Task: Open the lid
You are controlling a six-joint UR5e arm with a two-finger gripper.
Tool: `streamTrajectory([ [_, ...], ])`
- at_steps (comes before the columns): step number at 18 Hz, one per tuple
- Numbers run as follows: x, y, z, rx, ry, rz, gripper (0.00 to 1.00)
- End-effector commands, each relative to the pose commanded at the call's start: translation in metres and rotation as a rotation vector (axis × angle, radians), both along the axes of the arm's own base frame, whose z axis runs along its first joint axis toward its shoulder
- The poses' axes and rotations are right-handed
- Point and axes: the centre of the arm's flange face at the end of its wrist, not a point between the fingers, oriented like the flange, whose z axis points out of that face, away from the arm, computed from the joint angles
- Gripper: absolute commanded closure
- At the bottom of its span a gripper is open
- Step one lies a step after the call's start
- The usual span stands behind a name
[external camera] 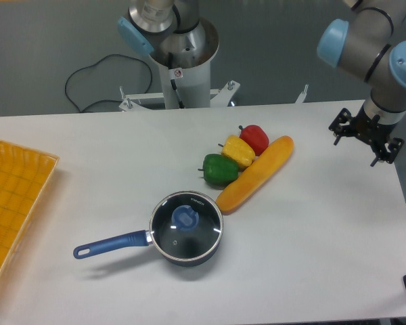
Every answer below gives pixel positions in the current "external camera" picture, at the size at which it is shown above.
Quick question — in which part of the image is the blue saucepan with handle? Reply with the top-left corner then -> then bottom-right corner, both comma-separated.
72,191 -> 225,267

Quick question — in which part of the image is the red bell pepper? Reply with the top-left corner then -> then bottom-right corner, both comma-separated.
239,125 -> 269,156

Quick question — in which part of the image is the green bell pepper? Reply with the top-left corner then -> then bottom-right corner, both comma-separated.
200,154 -> 239,187

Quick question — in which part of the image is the black floor cable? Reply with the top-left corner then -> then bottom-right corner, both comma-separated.
64,53 -> 154,114

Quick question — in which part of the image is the orange bread loaf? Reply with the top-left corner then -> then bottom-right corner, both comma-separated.
216,135 -> 294,215

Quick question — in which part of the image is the white bracket right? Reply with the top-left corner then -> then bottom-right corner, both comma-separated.
295,84 -> 309,104

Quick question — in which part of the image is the yellow bell pepper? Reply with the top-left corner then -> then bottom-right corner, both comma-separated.
219,135 -> 256,170

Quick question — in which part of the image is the yellow woven basket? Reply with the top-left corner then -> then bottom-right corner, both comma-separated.
0,139 -> 60,278

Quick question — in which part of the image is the glass pot lid blue knob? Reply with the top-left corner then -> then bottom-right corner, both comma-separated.
148,191 -> 224,267

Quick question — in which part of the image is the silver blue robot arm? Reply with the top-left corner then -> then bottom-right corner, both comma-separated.
117,1 -> 406,163

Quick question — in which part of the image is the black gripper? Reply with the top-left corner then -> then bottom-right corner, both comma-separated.
328,108 -> 404,167

